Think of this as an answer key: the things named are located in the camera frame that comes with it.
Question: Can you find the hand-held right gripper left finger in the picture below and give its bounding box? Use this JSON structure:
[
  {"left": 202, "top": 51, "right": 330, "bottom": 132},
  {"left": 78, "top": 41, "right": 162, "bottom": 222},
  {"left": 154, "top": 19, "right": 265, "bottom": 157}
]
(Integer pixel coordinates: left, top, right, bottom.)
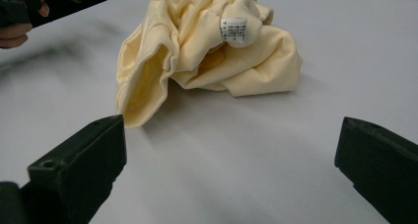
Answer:
[{"left": 19, "top": 114, "right": 127, "bottom": 224}]

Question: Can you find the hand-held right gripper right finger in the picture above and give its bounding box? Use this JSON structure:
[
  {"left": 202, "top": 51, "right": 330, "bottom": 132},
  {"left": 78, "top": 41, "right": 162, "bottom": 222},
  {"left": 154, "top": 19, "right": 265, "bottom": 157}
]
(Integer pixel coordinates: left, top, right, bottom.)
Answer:
[{"left": 334, "top": 116, "right": 418, "bottom": 224}]

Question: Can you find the pale yellow baby garment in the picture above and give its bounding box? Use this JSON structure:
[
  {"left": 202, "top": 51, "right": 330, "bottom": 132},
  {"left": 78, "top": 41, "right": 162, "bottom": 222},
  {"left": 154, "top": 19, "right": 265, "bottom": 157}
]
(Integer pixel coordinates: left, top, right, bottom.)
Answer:
[{"left": 114, "top": 0, "right": 304, "bottom": 129}]

